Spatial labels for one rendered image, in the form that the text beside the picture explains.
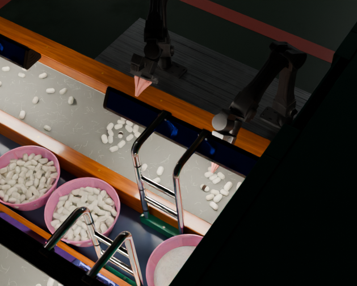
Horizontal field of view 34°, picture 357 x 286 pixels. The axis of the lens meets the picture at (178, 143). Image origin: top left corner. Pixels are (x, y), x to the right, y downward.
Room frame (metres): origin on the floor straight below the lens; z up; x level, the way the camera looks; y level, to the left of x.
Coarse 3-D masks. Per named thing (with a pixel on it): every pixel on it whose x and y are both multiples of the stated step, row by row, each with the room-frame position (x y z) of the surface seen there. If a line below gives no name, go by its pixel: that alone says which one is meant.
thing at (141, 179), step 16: (160, 112) 1.22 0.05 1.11; (192, 144) 1.08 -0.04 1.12; (144, 176) 1.09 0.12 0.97; (176, 176) 0.99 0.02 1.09; (144, 192) 1.08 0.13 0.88; (176, 192) 0.99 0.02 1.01; (144, 208) 1.08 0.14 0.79; (160, 208) 1.04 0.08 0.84; (176, 208) 1.00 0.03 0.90; (160, 224) 1.05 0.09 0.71
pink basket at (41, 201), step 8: (8, 152) 1.40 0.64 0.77; (16, 152) 1.40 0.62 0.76; (24, 152) 1.41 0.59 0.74; (32, 152) 1.41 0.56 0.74; (40, 152) 1.40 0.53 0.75; (48, 152) 1.38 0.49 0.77; (0, 160) 1.37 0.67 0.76; (8, 160) 1.38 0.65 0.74; (56, 160) 1.34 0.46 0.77; (0, 168) 1.35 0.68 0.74; (56, 168) 1.33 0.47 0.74; (56, 184) 1.26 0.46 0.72; (48, 192) 1.20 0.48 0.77; (0, 200) 1.18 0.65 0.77; (40, 200) 1.18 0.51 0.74; (16, 208) 1.18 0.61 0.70; (24, 208) 1.18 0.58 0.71; (32, 208) 1.18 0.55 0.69
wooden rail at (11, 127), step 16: (0, 112) 1.61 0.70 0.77; (0, 128) 1.56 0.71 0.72; (16, 128) 1.52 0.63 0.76; (32, 128) 1.51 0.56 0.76; (32, 144) 1.45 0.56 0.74; (48, 144) 1.42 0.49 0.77; (64, 144) 1.41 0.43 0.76; (64, 160) 1.35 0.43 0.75; (80, 160) 1.33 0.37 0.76; (80, 176) 1.31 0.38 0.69; (96, 176) 1.25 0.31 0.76; (112, 176) 1.24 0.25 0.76; (128, 192) 1.17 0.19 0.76; (176, 224) 1.03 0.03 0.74; (192, 224) 1.01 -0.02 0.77; (208, 224) 1.01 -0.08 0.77
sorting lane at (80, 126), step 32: (0, 64) 1.92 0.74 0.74; (0, 96) 1.72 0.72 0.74; (32, 96) 1.70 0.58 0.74; (64, 96) 1.69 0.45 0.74; (96, 96) 1.67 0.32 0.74; (64, 128) 1.51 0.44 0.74; (96, 128) 1.50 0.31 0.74; (96, 160) 1.34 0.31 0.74; (128, 160) 1.33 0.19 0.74; (160, 160) 1.31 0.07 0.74; (192, 160) 1.30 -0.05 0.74; (160, 192) 1.17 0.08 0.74; (192, 192) 1.16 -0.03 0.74
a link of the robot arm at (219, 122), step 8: (224, 112) 1.27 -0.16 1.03; (232, 112) 1.29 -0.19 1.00; (248, 112) 1.29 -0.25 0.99; (256, 112) 1.30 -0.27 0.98; (216, 120) 1.26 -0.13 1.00; (224, 120) 1.25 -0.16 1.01; (232, 120) 1.27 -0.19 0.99; (248, 120) 1.29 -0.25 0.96; (216, 128) 1.24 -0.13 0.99; (224, 128) 1.23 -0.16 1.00; (232, 128) 1.25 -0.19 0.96
